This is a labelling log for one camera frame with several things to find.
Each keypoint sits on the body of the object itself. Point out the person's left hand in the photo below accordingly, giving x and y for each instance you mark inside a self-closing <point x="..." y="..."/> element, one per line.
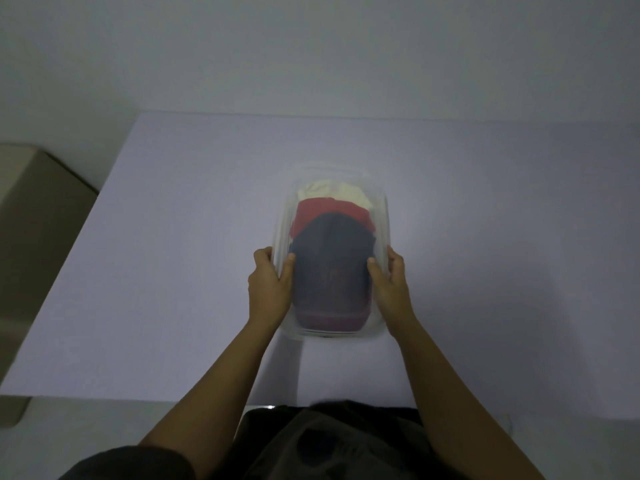
<point x="267" y="294"/>

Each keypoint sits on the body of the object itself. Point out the person's right hand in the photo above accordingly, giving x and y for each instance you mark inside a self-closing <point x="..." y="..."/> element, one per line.
<point x="395" y="294"/>

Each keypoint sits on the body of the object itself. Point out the navy cap with red brim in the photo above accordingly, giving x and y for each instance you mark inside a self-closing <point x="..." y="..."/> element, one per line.
<point x="332" y="274"/>

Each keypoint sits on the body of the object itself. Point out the clear plastic container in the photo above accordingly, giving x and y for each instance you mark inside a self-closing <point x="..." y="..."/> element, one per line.
<point x="330" y="334"/>

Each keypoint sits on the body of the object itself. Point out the red cap with black patch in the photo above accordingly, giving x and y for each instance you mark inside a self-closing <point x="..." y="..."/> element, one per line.
<point x="325" y="209"/>

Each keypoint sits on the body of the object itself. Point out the white cap with colourful logo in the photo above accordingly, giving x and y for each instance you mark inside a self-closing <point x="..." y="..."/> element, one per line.
<point x="335" y="192"/>

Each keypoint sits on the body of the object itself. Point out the clear plastic lid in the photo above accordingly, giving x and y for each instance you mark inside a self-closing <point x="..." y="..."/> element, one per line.
<point x="335" y="172"/>

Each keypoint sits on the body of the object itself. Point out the person's left forearm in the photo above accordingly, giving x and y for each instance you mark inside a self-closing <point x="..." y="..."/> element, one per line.
<point x="210" y="399"/>

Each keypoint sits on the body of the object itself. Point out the person's right forearm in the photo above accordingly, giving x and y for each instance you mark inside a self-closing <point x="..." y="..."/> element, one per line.
<point x="460" y="409"/>

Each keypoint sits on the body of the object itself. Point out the person's black shirt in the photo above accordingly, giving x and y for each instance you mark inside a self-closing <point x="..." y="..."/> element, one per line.
<point x="320" y="444"/>

